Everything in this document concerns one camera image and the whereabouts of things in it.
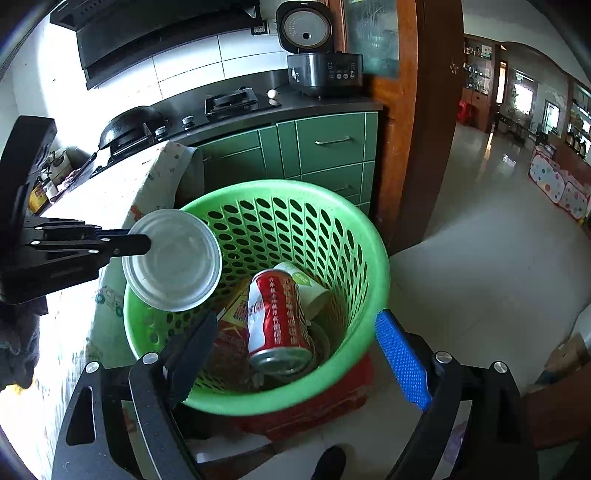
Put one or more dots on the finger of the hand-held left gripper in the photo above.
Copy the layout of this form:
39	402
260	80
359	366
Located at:
129	244
69	229

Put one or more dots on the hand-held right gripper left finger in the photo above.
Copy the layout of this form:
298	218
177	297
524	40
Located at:
194	355

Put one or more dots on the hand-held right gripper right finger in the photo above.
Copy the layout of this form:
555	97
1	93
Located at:
401	360

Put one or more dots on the orange snack bag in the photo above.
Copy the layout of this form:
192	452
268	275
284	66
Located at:
231	332

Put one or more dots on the green plastic basket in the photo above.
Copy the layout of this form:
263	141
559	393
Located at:
295	217

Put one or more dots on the yellow label bottle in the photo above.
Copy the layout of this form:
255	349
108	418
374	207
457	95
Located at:
38	199

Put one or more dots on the animal print tablecloth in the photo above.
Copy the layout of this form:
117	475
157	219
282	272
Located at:
92	203

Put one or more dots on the white jar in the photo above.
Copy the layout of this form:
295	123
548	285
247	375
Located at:
59	167

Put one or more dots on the red plastic stool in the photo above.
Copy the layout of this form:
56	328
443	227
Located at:
332	406

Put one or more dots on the red drink can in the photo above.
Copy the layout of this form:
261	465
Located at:
277	318

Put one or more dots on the white paper cup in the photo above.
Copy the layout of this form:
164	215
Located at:
314	295

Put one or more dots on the black wok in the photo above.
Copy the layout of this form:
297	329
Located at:
129	122

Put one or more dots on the person's dark shoe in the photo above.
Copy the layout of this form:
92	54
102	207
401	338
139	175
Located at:
330	464

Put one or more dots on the black range hood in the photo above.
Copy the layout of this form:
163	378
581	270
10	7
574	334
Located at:
138	37

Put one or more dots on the white egg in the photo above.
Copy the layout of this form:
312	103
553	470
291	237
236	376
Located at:
273	94

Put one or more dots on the black kitchen counter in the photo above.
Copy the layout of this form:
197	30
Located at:
300	106

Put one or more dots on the green kitchen cabinet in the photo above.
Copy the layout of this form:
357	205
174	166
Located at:
323	138

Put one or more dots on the wooden glass door cabinet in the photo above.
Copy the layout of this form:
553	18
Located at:
429	138

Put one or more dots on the colourful dotted play fence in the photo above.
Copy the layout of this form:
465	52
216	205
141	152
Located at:
554	180

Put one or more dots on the grey rice cooker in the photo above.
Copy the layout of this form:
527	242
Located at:
323	74

